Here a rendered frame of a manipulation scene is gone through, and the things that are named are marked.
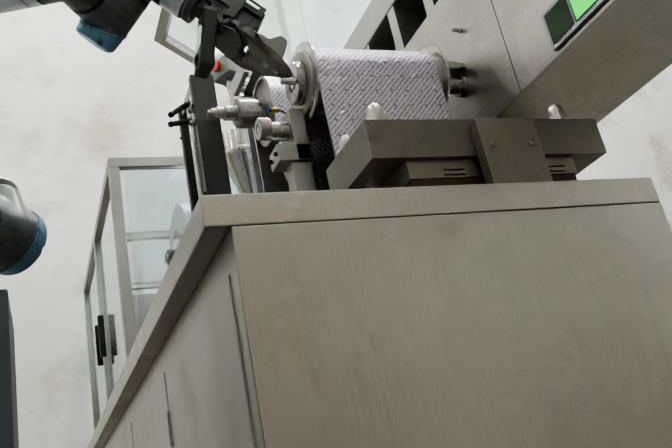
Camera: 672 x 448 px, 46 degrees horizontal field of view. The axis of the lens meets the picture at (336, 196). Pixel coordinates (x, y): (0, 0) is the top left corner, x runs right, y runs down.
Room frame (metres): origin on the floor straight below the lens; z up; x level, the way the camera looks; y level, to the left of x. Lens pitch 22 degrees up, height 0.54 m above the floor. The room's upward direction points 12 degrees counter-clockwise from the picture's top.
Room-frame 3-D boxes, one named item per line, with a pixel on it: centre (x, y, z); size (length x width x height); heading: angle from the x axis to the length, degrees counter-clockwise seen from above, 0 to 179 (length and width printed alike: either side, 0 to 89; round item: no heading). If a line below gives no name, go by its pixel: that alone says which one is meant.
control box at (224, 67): (1.73, 0.21, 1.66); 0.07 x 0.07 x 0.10; 51
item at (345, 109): (1.21, -0.12, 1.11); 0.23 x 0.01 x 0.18; 114
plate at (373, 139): (1.12, -0.21, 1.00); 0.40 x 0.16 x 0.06; 114
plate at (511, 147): (1.04, -0.26, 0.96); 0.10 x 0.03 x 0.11; 114
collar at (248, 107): (1.44, 0.14, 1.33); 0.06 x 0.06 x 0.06; 24
